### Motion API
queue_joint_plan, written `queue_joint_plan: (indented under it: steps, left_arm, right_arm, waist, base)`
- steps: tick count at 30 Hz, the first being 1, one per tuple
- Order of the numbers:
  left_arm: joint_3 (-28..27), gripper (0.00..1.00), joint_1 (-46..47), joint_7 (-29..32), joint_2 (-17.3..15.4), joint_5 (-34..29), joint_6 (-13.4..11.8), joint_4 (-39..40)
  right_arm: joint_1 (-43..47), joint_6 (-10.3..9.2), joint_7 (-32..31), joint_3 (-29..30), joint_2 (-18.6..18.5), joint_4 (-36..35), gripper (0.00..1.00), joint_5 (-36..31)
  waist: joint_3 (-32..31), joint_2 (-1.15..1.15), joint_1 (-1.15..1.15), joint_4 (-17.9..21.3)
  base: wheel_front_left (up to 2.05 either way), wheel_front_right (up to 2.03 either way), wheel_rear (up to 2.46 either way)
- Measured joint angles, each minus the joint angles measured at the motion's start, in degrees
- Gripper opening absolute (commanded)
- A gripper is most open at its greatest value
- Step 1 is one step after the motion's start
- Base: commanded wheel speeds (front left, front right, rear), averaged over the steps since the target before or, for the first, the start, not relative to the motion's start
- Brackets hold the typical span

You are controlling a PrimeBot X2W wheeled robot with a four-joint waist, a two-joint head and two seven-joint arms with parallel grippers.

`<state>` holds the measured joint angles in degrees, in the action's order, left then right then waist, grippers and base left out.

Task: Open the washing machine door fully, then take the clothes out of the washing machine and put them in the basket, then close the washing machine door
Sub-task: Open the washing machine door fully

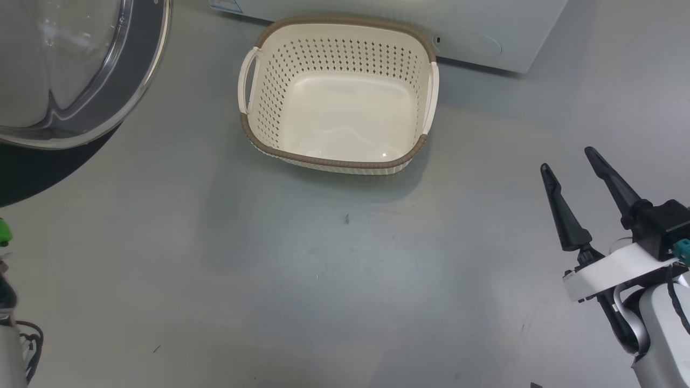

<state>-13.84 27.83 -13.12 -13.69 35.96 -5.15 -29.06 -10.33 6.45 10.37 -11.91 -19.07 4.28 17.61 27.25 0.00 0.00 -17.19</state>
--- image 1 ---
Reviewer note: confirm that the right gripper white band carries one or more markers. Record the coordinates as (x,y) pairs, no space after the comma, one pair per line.
(614,272)

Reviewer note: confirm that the blue energy label sticker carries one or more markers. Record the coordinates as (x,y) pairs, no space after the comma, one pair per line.
(225,5)

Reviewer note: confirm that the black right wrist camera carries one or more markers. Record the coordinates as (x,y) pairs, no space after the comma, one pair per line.
(666,223)

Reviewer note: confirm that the white washing machine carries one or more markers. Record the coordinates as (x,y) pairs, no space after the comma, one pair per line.
(420,21)

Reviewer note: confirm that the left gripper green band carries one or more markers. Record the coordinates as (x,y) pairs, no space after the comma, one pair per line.
(4,231)

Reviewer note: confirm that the cream perforated laundry basket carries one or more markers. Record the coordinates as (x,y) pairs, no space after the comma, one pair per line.
(339,102)

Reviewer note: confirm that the round glass washing machine door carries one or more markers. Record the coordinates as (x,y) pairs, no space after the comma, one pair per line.
(70,64)

